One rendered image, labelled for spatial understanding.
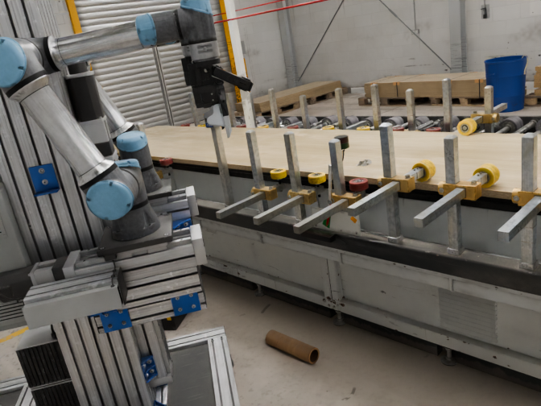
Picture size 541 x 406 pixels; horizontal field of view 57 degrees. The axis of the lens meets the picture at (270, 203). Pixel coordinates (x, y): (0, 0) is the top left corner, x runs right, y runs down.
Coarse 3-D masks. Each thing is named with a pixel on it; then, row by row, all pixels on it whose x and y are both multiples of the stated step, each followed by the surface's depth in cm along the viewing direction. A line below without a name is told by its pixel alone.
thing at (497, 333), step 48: (240, 192) 294; (432, 192) 205; (240, 240) 316; (432, 240) 212; (480, 240) 197; (288, 288) 293; (336, 288) 265; (384, 288) 245; (432, 288) 225; (384, 336) 255; (432, 336) 230; (480, 336) 215; (528, 336) 200; (528, 384) 207
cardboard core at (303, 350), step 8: (272, 336) 262; (280, 336) 259; (288, 336) 259; (272, 344) 261; (280, 344) 257; (288, 344) 253; (296, 344) 251; (304, 344) 250; (288, 352) 254; (296, 352) 249; (304, 352) 246; (312, 352) 251; (304, 360) 247; (312, 360) 248
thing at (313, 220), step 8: (360, 192) 214; (344, 200) 208; (328, 208) 202; (336, 208) 203; (344, 208) 207; (312, 216) 196; (320, 216) 196; (328, 216) 200; (296, 224) 191; (304, 224) 190; (312, 224) 194; (296, 232) 190
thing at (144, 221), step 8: (136, 208) 151; (144, 208) 153; (128, 216) 151; (136, 216) 151; (144, 216) 154; (152, 216) 156; (112, 224) 154; (120, 224) 151; (128, 224) 151; (136, 224) 151; (144, 224) 152; (152, 224) 154; (112, 232) 154; (120, 232) 152; (128, 232) 151; (136, 232) 151; (144, 232) 152; (152, 232) 154; (120, 240) 152
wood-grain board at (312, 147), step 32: (160, 128) 452; (192, 128) 423; (224, 128) 397; (256, 128) 375; (192, 160) 307; (320, 160) 257; (352, 160) 248; (416, 160) 230; (480, 160) 215; (512, 160) 208
